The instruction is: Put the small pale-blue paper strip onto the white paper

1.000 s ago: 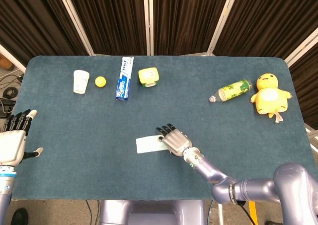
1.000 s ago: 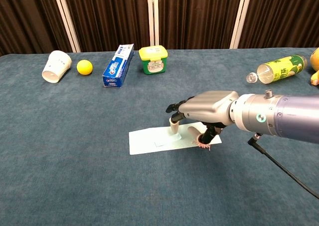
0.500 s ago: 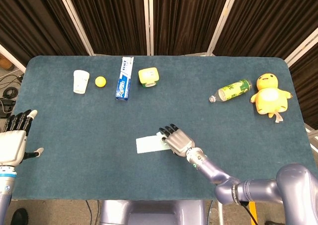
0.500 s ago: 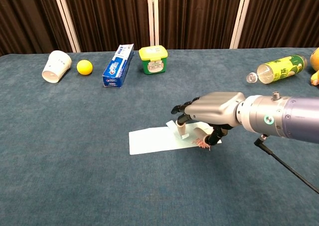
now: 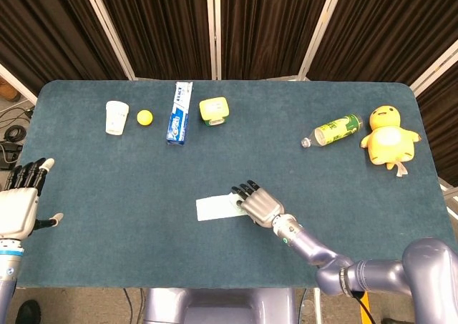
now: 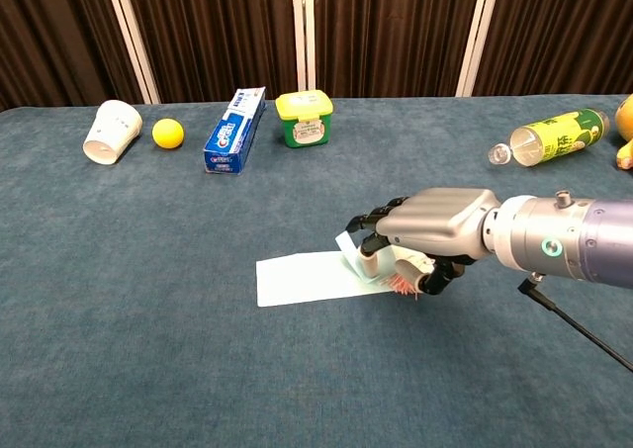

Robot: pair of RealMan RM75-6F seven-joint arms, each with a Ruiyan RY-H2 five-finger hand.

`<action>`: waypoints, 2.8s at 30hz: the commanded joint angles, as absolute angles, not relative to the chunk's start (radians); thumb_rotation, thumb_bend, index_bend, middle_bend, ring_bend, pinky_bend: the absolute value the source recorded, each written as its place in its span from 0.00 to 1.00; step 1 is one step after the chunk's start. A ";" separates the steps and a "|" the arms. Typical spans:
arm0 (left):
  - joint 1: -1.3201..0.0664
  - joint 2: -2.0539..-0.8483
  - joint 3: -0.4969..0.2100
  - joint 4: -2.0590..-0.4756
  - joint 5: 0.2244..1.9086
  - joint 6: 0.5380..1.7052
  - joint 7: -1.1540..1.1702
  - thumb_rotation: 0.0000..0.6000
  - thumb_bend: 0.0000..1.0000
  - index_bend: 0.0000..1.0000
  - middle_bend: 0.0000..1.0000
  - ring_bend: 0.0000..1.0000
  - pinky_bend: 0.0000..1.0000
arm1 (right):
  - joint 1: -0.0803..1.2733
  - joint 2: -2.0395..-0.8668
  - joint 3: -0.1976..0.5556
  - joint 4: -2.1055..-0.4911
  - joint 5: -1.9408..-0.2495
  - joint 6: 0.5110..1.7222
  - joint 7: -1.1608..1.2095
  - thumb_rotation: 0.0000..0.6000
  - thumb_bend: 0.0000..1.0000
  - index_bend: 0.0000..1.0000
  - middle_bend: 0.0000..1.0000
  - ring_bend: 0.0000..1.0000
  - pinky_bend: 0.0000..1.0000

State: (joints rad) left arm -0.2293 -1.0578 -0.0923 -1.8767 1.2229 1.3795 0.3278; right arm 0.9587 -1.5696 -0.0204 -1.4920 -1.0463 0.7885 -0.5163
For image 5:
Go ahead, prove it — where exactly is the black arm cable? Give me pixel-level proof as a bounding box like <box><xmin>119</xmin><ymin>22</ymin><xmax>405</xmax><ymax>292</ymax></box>
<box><xmin>352</xmin><ymin>290</ymin><xmax>376</xmax><ymax>324</ymax></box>

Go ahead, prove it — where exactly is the black floor cable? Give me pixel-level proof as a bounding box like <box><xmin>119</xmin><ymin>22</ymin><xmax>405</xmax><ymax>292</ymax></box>
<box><xmin>0</xmin><ymin>100</ymin><xmax>35</xmax><ymax>124</ymax></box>

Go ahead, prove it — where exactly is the green container yellow lid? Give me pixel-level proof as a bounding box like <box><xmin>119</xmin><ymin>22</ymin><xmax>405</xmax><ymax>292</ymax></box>
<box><xmin>198</xmin><ymin>96</ymin><xmax>230</xmax><ymax>127</ymax></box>

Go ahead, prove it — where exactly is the yellow plush duck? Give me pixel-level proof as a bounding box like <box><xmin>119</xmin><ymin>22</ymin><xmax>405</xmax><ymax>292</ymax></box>
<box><xmin>359</xmin><ymin>104</ymin><xmax>423</xmax><ymax>178</ymax></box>

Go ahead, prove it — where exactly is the white screen base frame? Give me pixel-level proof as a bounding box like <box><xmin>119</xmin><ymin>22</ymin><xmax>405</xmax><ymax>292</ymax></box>
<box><xmin>438</xmin><ymin>177</ymin><xmax>458</xmax><ymax>225</ymax></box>

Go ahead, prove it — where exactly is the lavender robot torso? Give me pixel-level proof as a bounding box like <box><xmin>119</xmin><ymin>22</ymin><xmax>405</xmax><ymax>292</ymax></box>
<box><xmin>142</xmin><ymin>287</ymin><xmax>298</xmax><ymax>324</ymax></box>

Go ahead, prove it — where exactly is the black coiled cable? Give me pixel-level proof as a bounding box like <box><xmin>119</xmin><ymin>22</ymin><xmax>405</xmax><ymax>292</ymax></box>
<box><xmin>3</xmin><ymin>125</ymin><xmax>28</xmax><ymax>142</ymax></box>

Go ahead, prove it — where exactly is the dark curtain screen panel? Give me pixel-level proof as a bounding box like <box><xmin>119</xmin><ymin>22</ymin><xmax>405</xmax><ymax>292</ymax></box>
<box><xmin>298</xmin><ymin>0</ymin><xmax>458</xmax><ymax>89</ymax></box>
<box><xmin>411</xmin><ymin>48</ymin><xmax>458</xmax><ymax>187</ymax></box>
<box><xmin>214</xmin><ymin>0</ymin><xmax>337</xmax><ymax>81</ymax></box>
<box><xmin>0</xmin><ymin>0</ymin><xmax>135</xmax><ymax>105</ymax></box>
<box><xmin>80</xmin><ymin>0</ymin><xmax>219</xmax><ymax>81</ymax></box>

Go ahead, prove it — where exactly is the black power adapter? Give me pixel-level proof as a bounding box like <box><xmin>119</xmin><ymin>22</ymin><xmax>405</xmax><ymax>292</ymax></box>
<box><xmin>0</xmin><ymin>141</ymin><xmax>22</xmax><ymax>170</ymax></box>

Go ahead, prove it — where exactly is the teal cable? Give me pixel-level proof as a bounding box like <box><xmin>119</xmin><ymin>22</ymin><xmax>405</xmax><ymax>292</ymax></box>
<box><xmin>298</xmin><ymin>288</ymin><xmax>314</xmax><ymax>324</ymax></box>

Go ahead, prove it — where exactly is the blue white toothpaste box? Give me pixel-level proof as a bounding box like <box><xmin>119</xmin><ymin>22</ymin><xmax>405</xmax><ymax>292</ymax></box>
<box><xmin>165</xmin><ymin>81</ymin><xmax>194</xmax><ymax>147</ymax></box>

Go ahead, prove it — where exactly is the yellow ball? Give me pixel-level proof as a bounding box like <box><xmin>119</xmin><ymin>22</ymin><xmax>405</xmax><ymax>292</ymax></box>
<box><xmin>136</xmin><ymin>109</ymin><xmax>154</xmax><ymax>127</ymax></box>

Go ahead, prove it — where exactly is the blue felt table cloth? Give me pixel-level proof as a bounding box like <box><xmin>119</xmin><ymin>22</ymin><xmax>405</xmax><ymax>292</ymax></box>
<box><xmin>16</xmin><ymin>79</ymin><xmax>454</xmax><ymax>290</ymax></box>

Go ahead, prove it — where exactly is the white paper card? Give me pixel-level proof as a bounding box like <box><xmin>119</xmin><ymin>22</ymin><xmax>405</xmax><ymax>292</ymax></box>
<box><xmin>195</xmin><ymin>194</ymin><xmax>250</xmax><ymax>222</ymax></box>

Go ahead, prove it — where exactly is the plastic bottle green label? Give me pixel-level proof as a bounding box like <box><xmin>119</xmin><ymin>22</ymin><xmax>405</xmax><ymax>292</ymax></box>
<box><xmin>301</xmin><ymin>113</ymin><xmax>364</xmax><ymax>149</ymax></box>

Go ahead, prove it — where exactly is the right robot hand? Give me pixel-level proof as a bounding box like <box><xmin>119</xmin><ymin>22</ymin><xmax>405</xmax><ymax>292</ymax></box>
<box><xmin>230</xmin><ymin>180</ymin><xmax>286</xmax><ymax>229</ymax></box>

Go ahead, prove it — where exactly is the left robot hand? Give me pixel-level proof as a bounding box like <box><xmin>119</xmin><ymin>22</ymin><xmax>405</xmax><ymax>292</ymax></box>
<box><xmin>0</xmin><ymin>157</ymin><xmax>64</xmax><ymax>241</ymax></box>

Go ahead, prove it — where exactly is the white table leg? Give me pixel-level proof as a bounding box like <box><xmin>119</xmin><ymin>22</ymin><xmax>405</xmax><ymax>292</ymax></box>
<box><xmin>313</xmin><ymin>287</ymin><xmax>323</xmax><ymax>324</ymax></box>

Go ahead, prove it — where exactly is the black shoe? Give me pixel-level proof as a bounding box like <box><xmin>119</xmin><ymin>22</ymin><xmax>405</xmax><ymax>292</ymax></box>
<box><xmin>16</xmin><ymin>300</ymin><xmax>42</xmax><ymax>324</ymax></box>

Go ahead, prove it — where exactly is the white paper cup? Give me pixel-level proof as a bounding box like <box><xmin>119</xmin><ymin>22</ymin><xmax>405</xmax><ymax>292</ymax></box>
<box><xmin>104</xmin><ymin>100</ymin><xmax>130</xmax><ymax>136</ymax></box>

